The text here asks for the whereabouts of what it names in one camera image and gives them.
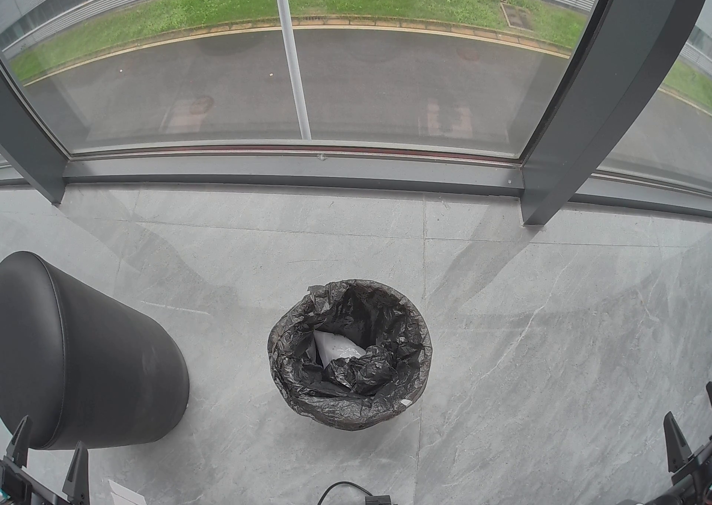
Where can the black adapter box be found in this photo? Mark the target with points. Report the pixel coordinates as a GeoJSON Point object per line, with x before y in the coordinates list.
{"type": "Point", "coordinates": [381, 500]}

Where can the dark grey round chair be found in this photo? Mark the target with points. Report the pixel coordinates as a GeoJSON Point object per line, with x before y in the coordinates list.
{"type": "Point", "coordinates": [83, 358]}

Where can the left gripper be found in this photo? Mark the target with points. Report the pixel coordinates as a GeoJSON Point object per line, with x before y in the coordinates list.
{"type": "Point", "coordinates": [47, 496]}

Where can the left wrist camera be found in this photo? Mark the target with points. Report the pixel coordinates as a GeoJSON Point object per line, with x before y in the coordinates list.
{"type": "Point", "coordinates": [14, 483]}

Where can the white paper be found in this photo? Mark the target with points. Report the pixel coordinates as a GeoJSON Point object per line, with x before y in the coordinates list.
{"type": "Point", "coordinates": [336, 350]}

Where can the window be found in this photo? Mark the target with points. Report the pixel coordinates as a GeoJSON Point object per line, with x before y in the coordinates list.
{"type": "Point", "coordinates": [612, 102]}

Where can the black plastic bag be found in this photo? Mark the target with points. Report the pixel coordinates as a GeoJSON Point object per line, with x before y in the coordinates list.
{"type": "Point", "coordinates": [300, 319]}

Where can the black plastic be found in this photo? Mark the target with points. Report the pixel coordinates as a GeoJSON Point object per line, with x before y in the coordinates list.
{"type": "Point", "coordinates": [361, 372]}

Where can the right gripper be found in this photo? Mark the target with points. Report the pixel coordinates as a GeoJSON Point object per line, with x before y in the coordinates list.
{"type": "Point", "coordinates": [698, 469]}

